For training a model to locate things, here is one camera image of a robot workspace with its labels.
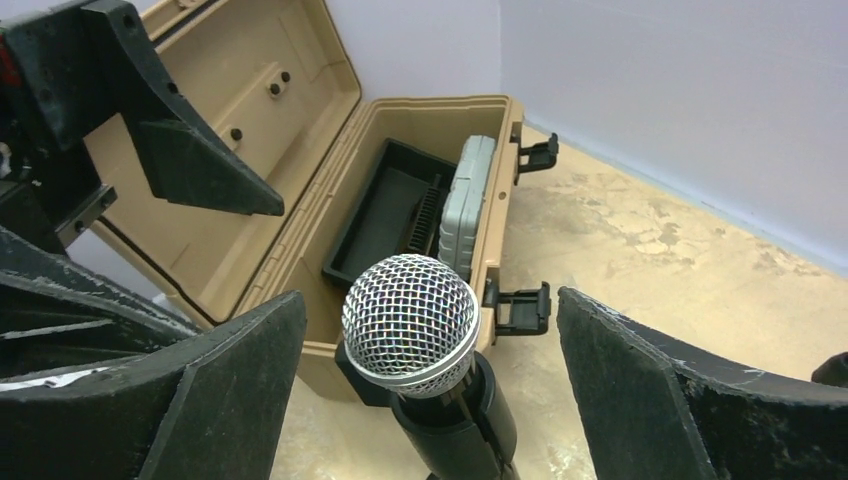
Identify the tan plastic toolbox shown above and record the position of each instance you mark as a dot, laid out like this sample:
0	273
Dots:
274	82

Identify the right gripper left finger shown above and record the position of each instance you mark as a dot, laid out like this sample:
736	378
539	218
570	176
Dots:
180	404

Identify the black mesh-head microphone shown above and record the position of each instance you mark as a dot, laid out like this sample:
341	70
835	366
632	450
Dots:
410	326

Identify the tall black mic stand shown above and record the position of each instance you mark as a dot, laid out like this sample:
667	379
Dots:
832	372

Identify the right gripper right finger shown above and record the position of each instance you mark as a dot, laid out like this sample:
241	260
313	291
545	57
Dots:
655	407

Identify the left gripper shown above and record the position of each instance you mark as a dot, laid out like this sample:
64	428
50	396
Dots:
66	71

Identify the black toolbox tray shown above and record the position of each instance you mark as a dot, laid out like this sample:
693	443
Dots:
398	211

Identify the grey plastic case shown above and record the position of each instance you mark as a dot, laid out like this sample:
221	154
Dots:
462	209

